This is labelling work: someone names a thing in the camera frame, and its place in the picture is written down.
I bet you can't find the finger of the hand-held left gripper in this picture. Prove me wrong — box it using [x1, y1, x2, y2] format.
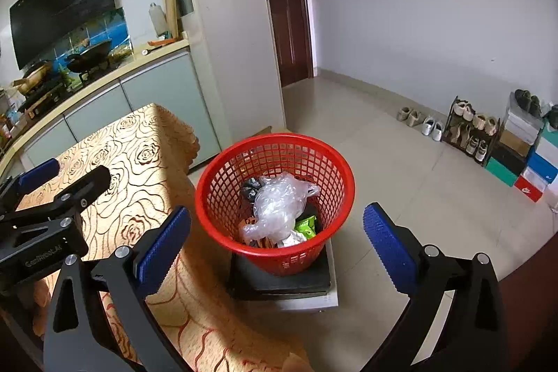
[0, 165, 112, 244]
[0, 158, 60, 220]

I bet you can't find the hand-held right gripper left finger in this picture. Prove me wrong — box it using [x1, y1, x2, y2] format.
[44, 204, 193, 372]

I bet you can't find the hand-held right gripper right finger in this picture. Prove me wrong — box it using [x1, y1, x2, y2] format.
[363, 202, 511, 372]

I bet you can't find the red plastic mesh basket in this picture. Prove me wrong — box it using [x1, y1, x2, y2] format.
[195, 132, 356, 277]

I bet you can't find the green snack wrapper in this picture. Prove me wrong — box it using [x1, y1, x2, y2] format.
[294, 215, 317, 240]

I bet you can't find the clear plastic bag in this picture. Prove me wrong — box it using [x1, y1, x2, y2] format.
[239, 172, 321, 244]

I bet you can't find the rose-patterned golden tablecloth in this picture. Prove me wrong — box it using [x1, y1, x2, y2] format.
[0, 103, 312, 372]

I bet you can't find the metal kitchen rack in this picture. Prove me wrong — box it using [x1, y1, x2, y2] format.
[0, 89, 27, 142]

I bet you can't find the black gas stove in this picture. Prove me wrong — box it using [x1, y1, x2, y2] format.
[20, 69, 114, 111]

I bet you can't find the flat black box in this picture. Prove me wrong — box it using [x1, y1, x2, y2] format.
[229, 241, 333, 301]

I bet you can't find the tan cooking pot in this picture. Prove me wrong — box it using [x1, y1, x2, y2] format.
[13, 62, 52, 94]

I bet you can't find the kitchen counter cabinet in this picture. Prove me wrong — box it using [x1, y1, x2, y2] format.
[0, 38, 221, 181]

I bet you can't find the black wok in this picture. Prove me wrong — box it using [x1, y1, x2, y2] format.
[65, 40, 113, 74]

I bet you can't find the dark red board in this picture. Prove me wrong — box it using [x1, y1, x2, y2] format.
[497, 250, 558, 364]

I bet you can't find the dark shoe rack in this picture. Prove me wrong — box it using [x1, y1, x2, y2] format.
[441, 95, 502, 168]

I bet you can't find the group of pale shoes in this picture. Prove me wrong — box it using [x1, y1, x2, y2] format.
[449, 99, 500, 161]

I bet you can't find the stack of shoe boxes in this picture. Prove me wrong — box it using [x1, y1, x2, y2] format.
[484, 92, 558, 203]

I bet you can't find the black range hood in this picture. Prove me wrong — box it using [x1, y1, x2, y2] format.
[9, 0, 118, 70]

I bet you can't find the wooden cutting board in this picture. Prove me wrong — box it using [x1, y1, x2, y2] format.
[163, 0, 179, 39]

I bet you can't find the dark wooden door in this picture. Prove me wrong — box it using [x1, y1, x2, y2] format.
[254, 0, 314, 88]

